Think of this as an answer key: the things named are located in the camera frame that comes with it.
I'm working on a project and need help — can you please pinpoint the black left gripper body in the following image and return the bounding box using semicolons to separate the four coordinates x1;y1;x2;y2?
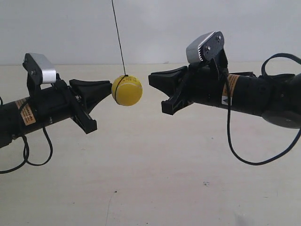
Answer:
35;80;97;134

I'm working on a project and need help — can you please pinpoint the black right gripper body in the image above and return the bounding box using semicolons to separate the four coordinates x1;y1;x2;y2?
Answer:
161;65;227;115

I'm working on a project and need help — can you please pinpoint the yellow tennis ball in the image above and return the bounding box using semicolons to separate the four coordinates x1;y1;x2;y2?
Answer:
111;75;143;106

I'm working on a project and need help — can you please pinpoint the thin black string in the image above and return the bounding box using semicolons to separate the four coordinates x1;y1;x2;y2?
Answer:
111;0;127;76

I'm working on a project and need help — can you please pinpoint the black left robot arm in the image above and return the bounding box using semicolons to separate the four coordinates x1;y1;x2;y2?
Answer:
0;79;112;147

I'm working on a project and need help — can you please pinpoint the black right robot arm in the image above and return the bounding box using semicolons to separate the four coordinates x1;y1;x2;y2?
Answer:
148;65;301;129

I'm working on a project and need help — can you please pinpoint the black right camera cable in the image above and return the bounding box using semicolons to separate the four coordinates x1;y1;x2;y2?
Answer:
222;53;301;165

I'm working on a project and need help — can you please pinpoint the black camera cable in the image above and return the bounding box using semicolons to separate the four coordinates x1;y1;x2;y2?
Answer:
222;53;301;165
0;98;54;174

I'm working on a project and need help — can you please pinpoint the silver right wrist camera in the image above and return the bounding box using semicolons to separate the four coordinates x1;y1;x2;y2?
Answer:
186;31;228;68

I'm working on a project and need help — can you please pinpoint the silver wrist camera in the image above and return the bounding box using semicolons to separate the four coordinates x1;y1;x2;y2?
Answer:
186;31;228;68
23;53;57;97

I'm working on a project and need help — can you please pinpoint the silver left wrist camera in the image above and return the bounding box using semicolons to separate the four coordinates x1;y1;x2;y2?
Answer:
23;53;57;97

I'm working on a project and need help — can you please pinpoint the black left camera cable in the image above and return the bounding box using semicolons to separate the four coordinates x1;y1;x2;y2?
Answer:
0;98;54;174

